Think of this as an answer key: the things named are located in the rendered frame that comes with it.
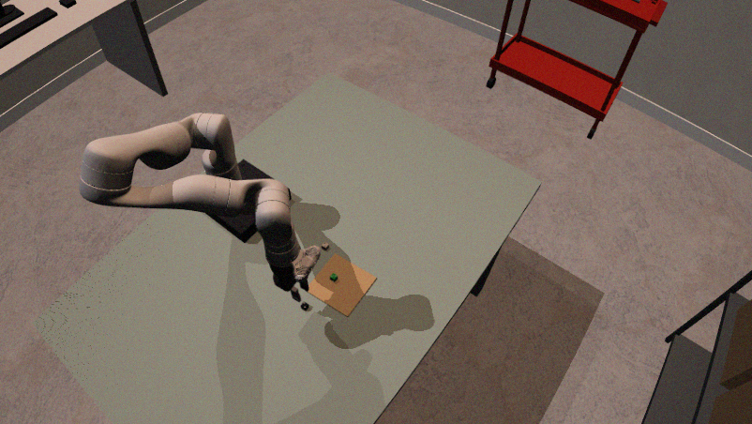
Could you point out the orange square mat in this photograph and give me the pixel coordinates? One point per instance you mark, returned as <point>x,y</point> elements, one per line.
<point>345,293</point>

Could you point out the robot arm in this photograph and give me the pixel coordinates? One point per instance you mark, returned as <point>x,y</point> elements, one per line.
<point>108,166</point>

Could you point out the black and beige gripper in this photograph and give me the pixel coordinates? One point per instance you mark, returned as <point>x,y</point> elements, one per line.
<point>290,269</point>

